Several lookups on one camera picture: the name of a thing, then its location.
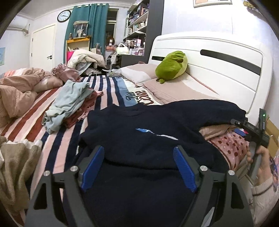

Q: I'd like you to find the far pink white pillow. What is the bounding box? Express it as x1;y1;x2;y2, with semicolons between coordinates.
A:
120;64;157;86

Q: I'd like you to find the pile of white bedding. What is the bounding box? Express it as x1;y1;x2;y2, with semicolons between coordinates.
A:
67;49;106;75

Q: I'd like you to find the blue wall poster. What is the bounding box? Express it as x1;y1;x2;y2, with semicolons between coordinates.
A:
0;47;5;66

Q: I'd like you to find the pink ribbed duvet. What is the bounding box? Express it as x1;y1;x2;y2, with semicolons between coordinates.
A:
1;68;63;128

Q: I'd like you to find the glass display case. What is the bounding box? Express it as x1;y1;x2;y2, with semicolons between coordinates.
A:
73;21;89;39

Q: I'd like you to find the white air conditioner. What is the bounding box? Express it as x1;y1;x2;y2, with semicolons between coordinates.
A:
7;16;30;35

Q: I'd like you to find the navy planet sweater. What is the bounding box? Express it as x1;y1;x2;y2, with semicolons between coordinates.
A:
73;99;246;226

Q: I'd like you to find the teal curtain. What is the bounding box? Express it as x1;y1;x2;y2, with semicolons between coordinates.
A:
63;3;109;63

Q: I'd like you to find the white handbag on desk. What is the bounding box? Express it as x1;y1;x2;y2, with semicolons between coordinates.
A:
116;43;129;55

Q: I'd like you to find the shiny pink handbag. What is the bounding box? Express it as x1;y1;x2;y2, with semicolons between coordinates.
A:
51;64;80;83

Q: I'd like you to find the beige knit garment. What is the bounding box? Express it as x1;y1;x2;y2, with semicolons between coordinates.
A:
1;136;43;215

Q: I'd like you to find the polka dot pink sheet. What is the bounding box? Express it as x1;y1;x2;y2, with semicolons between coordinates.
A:
199;124;249;171

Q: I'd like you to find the white bed headboard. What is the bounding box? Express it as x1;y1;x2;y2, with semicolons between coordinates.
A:
149;32;273;124

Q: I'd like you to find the green plush toy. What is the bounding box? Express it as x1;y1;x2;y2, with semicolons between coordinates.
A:
155;51;188;84

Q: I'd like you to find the framed portrait photo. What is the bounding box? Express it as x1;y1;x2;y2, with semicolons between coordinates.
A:
193;0;232;8

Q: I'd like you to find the dark tall bookshelf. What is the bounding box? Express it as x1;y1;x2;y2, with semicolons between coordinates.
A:
117;0;165;67

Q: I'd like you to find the cream sweater forearm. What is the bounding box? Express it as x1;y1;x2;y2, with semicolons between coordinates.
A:
250;176;278;226

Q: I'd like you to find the mannequin head with wig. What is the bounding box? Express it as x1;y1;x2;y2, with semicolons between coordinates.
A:
105;36;115;51

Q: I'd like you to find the pink pillow near headboard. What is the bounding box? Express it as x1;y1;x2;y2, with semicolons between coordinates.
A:
143;73;220;104

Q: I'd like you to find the white door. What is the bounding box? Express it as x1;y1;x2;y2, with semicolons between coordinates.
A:
30;24;56;71

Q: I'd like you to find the person right hand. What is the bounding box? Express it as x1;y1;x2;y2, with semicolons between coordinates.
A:
256;146;272;186

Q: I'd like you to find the striped pink navy blanket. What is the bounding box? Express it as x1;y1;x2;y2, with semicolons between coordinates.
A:
0;74;162;225

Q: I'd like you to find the light blue garment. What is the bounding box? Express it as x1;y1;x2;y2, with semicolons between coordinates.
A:
42;80;93;134

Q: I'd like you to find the round black wall clock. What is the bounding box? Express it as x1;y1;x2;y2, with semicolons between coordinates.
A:
57;9;71;23

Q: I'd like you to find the dark red garment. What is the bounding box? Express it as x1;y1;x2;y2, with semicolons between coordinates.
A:
63;91;104;129

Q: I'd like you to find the yellow shelf cabinet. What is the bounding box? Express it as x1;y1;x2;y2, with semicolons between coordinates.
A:
64;36;90;64

